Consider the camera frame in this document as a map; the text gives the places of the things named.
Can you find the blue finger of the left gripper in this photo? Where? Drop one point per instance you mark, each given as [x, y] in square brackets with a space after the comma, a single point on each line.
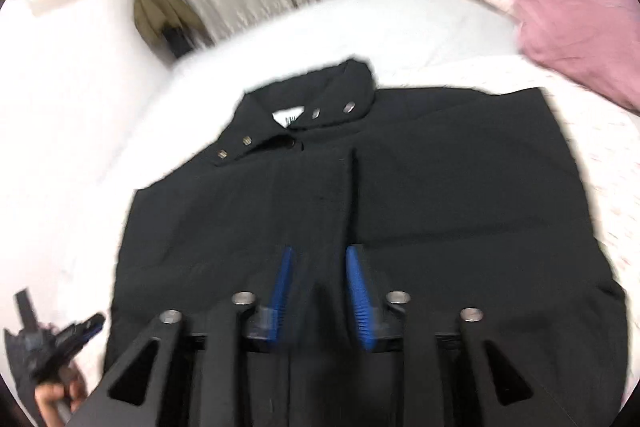
[53, 351]

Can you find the olive green hanging jacket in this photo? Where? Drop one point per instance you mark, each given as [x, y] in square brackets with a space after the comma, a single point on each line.
[169, 26]

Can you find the black long coat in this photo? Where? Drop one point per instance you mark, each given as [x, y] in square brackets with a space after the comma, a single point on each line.
[471, 214]

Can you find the person's left hand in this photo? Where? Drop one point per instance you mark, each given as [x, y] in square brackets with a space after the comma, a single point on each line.
[49, 393]

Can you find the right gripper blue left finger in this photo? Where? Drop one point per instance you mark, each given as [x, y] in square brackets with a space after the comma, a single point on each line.
[273, 286]

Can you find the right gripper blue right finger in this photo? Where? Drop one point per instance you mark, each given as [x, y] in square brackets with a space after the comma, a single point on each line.
[374, 326]

